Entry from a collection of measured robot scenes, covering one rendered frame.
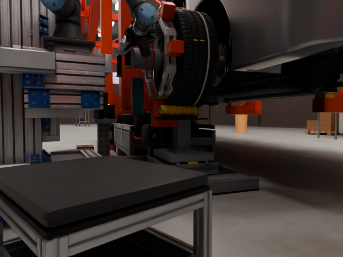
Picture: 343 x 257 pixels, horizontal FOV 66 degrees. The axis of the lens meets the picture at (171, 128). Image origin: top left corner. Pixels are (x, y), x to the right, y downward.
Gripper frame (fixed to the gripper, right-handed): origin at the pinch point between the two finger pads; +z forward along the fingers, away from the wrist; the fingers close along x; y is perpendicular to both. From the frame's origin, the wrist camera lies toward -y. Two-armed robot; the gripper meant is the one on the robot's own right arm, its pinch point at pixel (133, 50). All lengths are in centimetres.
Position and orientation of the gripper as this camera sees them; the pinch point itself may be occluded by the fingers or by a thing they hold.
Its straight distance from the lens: 151.4
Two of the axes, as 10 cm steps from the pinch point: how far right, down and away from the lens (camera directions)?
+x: -7.9, 4.9, -3.7
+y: -5.1, -8.6, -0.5
